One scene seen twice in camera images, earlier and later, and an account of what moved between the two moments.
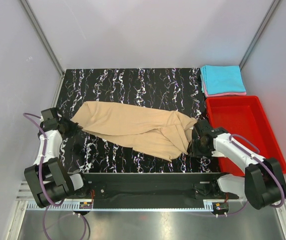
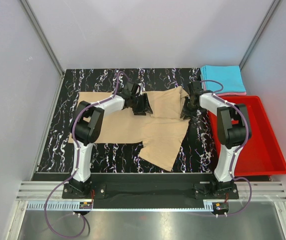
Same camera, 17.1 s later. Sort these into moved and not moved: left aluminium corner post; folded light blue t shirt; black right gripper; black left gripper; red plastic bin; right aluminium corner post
Moved: black right gripper; black left gripper
Not moved: left aluminium corner post; red plastic bin; folded light blue t shirt; right aluminium corner post
